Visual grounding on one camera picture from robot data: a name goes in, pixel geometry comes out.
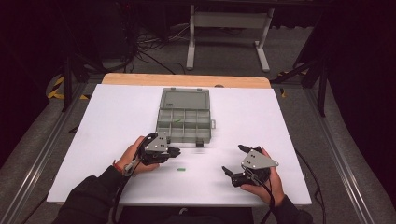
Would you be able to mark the person's left hand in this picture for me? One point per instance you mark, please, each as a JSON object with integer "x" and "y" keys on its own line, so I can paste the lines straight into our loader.
{"x": 130, "y": 155}

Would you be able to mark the white board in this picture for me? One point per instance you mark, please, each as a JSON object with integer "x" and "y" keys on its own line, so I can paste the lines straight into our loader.
{"x": 218, "y": 186}

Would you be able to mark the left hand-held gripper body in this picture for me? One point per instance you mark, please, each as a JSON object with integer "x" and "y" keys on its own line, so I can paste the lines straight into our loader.
{"x": 155, "y": 147}

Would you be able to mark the person's lap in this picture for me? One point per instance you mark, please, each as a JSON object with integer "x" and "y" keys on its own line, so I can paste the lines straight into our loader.
{"x": 186, "y": 216}

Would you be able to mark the white metal stand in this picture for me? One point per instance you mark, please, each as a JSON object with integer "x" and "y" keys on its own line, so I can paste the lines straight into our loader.
{"x": 229, "y": 20}

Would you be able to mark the red wristband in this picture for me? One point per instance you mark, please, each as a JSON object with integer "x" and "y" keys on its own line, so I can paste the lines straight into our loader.
{"x": 117, "y": 167}

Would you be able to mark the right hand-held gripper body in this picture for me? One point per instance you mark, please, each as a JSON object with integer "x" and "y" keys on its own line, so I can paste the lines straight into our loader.
{"x": 257, "y": 161}

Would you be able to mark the aluminium floor rail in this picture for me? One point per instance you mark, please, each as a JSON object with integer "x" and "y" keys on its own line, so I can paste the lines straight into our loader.
{"x": 40, "y": 161}
{"x": 339, "y": 161}

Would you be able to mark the black metal stand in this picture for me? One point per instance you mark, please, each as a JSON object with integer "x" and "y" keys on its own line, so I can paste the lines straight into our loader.
{"x": 67, "y": 81}
{"x": 322, "y": 90}

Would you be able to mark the grey plastic compartment box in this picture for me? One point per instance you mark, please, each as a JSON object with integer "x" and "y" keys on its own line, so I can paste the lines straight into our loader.
{"x": 183, "y": 118}

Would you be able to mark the person's right hand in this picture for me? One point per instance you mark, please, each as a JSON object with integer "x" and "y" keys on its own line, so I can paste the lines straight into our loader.
{"x": 274, "y": 188}

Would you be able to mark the wooden table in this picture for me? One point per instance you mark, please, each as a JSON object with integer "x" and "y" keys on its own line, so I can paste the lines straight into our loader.
{"x": 186, "y": 80}

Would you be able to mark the yellow black floor tape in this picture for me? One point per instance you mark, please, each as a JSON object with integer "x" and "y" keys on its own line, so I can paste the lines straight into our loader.
{"x": 57, "y": 82}

